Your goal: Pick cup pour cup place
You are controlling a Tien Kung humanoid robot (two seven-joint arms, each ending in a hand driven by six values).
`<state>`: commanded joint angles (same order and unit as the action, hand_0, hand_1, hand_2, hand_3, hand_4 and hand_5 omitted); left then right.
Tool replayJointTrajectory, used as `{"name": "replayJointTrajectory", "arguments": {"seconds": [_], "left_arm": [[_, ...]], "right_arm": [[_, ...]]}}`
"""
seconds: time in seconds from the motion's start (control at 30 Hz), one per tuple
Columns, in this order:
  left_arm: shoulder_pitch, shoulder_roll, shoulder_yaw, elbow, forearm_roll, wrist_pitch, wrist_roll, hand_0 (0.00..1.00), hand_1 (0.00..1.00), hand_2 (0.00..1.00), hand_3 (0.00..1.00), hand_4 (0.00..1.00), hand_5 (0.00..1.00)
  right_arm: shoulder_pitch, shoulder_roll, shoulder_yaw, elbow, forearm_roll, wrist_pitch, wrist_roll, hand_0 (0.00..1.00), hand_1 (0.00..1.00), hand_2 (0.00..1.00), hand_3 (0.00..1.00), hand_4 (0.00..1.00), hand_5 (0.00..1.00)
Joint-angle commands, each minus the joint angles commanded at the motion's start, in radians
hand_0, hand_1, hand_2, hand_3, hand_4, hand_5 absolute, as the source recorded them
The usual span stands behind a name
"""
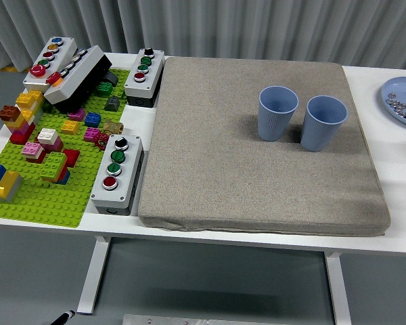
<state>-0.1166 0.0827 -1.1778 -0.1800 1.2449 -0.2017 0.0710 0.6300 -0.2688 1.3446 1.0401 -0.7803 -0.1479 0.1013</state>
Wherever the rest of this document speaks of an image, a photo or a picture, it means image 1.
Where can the blue toy brick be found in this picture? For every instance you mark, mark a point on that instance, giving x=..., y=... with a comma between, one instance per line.
x=93, y=119

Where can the grey pleated curtain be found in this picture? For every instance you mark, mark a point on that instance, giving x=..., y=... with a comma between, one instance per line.
x=223, y=27

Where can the dark grey arched brick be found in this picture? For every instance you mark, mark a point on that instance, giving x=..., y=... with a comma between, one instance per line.
x=111, y=78

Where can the four-button grey control box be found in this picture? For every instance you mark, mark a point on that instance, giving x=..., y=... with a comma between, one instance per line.
x=128, y=179
x=149, y=79

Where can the brown yellow pink brick tower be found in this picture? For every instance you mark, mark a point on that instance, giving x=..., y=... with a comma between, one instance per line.
x=22, y=127

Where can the pink white red brick stack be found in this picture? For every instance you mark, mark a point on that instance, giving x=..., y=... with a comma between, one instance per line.
x=34, y=152

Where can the white table leg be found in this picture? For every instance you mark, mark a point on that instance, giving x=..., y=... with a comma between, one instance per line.
x=338, y=291
x=93, y=274

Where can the white magenta brick stack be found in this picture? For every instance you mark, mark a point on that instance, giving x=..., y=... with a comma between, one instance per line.
x=49, y=137

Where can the blue ribbed cup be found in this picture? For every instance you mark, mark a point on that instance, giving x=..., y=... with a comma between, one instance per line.
x=274, y=125
x=319, y=132

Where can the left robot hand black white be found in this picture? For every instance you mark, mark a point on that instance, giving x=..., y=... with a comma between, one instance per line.
x=64, y=317

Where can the blue yellow grey brick stack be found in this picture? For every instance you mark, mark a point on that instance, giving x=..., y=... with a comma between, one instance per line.
x=5, y=184

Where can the five-button grey control box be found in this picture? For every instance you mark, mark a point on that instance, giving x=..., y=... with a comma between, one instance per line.
x=62, y=50

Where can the magenta toy brick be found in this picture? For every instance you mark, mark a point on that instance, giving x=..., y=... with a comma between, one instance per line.
x=91, y=134
x=76, y=115

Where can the grey-brown mat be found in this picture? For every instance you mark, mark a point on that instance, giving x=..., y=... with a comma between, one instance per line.
x=223, y=152

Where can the dark grey sloped brick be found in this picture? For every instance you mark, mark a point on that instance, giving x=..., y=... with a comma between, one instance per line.
x=112, y=103

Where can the green brick baseplate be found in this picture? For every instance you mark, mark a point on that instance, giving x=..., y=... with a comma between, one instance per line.
x=54, y=203

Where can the red toy brick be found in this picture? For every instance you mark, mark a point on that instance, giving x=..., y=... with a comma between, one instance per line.
x=71, y=156

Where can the green orange brick stack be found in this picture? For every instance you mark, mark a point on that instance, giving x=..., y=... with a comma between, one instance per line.
x=54, y=166

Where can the yellow toy brick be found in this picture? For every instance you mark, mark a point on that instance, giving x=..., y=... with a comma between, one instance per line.
x=70, y=127

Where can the blue plate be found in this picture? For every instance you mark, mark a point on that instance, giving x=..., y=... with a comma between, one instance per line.
x=397, y=86

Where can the green toy brick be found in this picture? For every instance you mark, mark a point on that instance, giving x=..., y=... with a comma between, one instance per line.
x=105, y=88

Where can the tilted grey button box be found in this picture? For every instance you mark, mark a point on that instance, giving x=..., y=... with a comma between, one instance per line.
x=78, y=78

